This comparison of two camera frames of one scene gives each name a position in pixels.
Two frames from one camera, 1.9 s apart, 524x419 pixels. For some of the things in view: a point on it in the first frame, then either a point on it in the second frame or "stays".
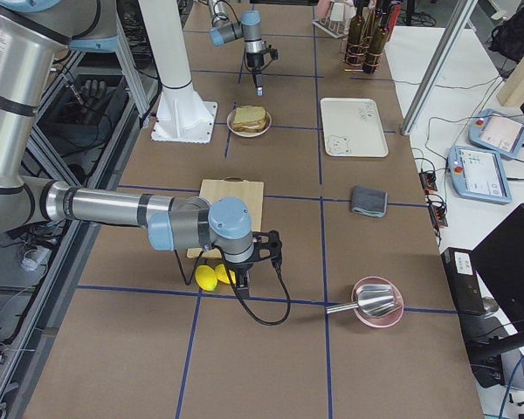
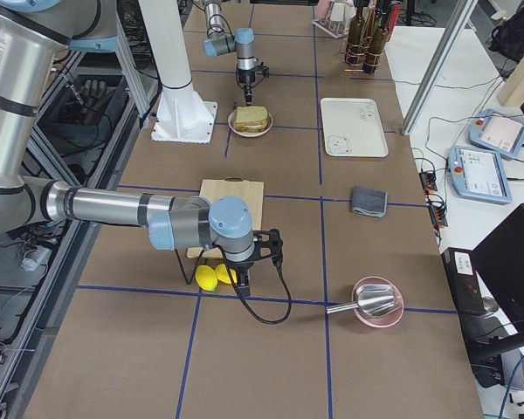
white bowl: x=230 y=121 stays
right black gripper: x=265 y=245 stays
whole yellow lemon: x=206 y=277 stays
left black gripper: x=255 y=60 → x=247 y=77
